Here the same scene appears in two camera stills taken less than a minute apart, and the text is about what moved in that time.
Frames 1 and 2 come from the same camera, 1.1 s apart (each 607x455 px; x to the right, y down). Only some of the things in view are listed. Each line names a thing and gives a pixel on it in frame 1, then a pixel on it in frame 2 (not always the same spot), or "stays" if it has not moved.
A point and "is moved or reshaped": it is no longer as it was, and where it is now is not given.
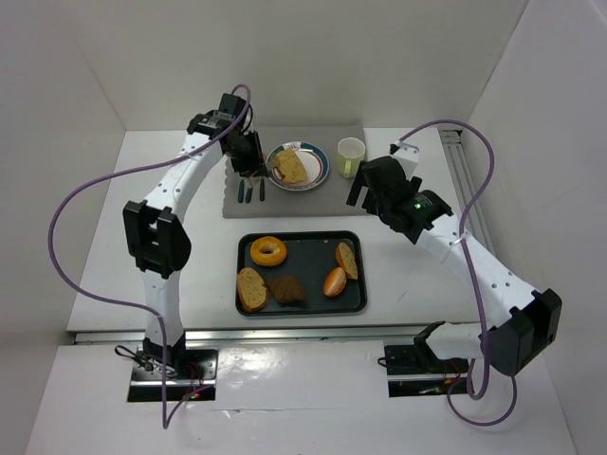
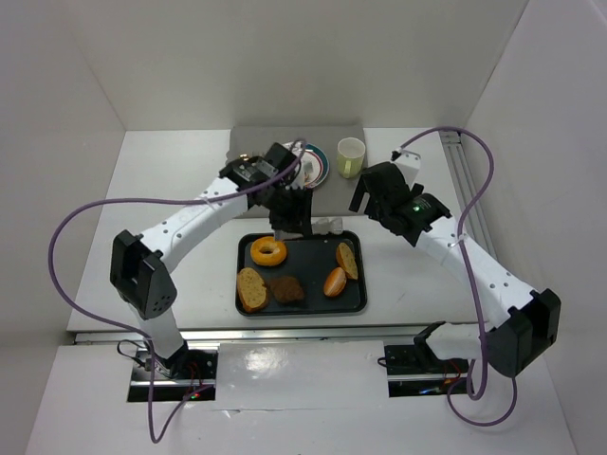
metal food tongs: x=268 y=160 is moved or reshaped
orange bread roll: x=335 y=282 stays
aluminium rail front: x=260 y=335 stays
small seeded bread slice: x=346 y=260 stays
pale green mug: x=350 y=153 stays
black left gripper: x=251 y=167 -> x=291 y=220
